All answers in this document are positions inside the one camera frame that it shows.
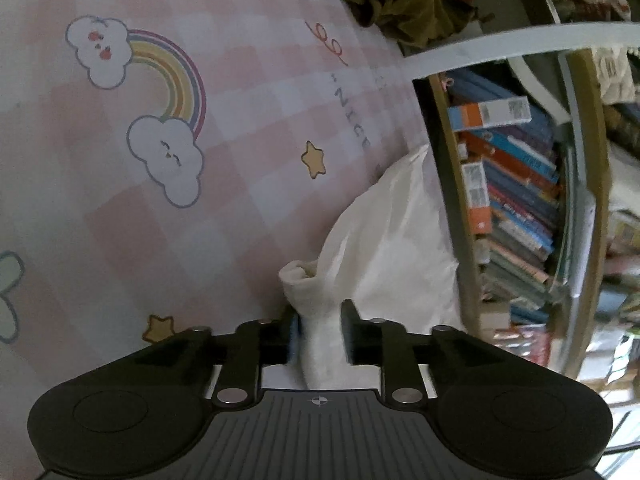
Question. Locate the olive brown garment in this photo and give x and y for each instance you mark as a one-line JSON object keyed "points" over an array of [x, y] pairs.
{"points": [[420, 5]]}

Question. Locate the white bookshelf frame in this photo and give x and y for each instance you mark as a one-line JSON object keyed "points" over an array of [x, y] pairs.
{"points": [[500, 42]]}

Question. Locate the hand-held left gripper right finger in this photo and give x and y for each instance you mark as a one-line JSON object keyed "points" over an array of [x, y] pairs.
{"points": [[350, 340]]}

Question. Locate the white cloth garment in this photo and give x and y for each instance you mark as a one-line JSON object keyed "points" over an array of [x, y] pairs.
{"points": [[390, 250]]}

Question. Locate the row of books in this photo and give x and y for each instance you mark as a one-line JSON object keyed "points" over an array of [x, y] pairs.
{"points": [[520, 200]]}

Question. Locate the orange white box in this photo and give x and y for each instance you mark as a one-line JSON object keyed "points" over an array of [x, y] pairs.
{"points": [[476, 195], [492, 112]]}

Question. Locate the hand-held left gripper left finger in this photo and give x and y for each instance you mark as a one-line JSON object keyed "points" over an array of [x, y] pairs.
{"points": [[295, 340]]}

